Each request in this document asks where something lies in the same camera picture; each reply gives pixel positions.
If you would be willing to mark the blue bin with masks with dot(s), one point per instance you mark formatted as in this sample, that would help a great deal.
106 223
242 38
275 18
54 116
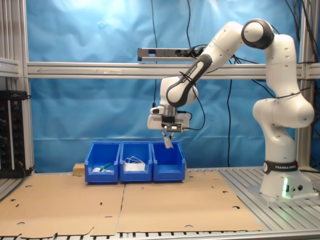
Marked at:
136 176

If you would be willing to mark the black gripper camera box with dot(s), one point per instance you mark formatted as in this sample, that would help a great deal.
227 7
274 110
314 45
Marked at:
172 127

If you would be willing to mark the black equipment rack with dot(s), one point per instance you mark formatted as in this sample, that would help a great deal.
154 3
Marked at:
15 137

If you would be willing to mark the blue bin with cotton packet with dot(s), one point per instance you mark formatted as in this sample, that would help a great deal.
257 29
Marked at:
167 175

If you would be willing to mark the blue bin with syringes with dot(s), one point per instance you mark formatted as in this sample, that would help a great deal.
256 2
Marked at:
100 177

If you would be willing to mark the grey power strip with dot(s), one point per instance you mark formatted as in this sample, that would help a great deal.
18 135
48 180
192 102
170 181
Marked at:
165 53

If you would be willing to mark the aluminium frame post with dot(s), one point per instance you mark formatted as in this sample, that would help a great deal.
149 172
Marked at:
15 30
306 150

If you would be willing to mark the chipboard wood block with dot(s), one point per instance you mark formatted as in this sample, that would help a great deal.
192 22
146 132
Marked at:
78 170

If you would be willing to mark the loose green syringe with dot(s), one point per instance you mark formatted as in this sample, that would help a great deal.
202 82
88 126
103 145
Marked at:
107 165

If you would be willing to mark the horizontal aluminium beam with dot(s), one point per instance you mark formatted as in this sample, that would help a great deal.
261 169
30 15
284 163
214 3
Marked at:
100 70

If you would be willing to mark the white printed cotton packet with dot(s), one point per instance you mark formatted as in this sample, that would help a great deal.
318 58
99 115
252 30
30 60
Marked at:
168 143

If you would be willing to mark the brown cardboard sheet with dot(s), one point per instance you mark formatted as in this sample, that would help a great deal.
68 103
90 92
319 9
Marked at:
55 205
187 205

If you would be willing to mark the short aluminium side beam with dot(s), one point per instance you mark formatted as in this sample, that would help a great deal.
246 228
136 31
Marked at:
8 66

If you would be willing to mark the long white printed packet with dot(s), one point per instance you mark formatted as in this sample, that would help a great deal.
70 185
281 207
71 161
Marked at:
96 169

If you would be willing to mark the white face mask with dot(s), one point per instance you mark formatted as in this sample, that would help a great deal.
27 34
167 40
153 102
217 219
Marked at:
133 167

